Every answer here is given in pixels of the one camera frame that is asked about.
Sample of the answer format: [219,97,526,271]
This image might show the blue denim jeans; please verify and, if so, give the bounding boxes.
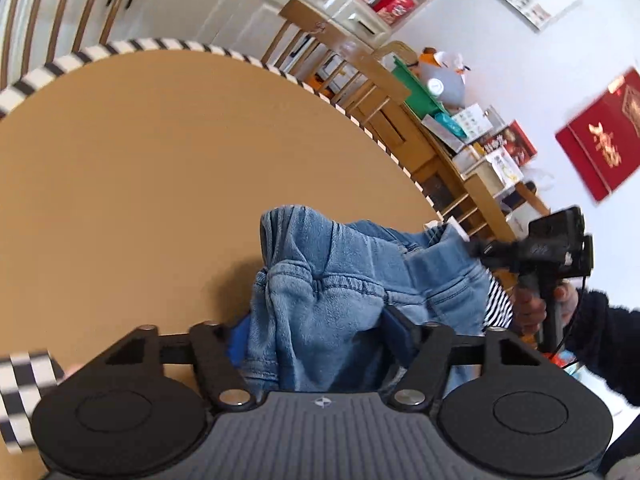
[240,205,489,396]

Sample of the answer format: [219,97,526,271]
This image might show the person's dark sleeve forearm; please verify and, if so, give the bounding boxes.
[565,292,640,406]

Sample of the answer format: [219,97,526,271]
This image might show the person's right hand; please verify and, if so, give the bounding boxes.
[511,282,579,335]

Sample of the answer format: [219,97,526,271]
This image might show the black white striped folded garment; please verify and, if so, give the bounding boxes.
[483,272,513,330]

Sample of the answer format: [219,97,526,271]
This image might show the wooden side cabinet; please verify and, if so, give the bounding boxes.
[399,104,551,246]

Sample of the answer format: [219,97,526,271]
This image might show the green plastic bin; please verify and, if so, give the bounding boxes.
[392,58,448,119]

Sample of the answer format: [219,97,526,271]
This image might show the stuffed plush toy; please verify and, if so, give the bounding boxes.
[419,47,470,108]

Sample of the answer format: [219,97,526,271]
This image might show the wooden chair with sticker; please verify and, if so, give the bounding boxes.
[262,0,410,115]

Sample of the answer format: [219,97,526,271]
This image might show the red hanging wall decoration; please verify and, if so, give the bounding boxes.
[555,68,639,203]

